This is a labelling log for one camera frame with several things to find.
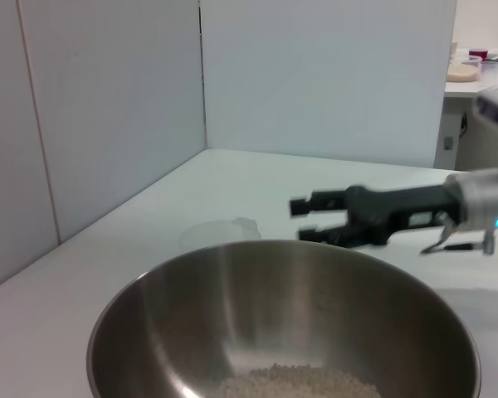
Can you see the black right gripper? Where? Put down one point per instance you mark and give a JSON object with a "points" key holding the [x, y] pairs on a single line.
{"points": [[382, 211]]}

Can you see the stainless steel mixing bowl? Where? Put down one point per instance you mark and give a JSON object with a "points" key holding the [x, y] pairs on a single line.
{"points": [[357, 323]]}

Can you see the clear plastic measuring cup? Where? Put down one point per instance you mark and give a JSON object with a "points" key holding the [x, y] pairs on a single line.
{"points": [[216, 232]]}

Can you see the white rice grains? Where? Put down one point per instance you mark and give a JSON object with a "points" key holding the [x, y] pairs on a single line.
{"points": [[299, 383]]}

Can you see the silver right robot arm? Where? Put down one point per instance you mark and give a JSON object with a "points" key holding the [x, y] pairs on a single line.
{"points": [[481, 199]]}

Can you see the plastic tub with rice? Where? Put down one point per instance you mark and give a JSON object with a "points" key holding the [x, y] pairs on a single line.
{"points": [[462, 74]]}

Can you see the small clear plastic cup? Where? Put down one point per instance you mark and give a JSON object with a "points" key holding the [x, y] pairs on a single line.
{"points": [[491, 71]]}

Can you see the red plastic cup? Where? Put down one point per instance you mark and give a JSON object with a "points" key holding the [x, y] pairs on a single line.
{"points": [[477, 53]]}

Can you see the white side table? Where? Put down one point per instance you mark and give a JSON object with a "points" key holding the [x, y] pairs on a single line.
{"points": [[460, 89]]}

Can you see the grey wall socket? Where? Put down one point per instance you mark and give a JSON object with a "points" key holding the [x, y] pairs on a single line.
{"points": [[448, 143]]}

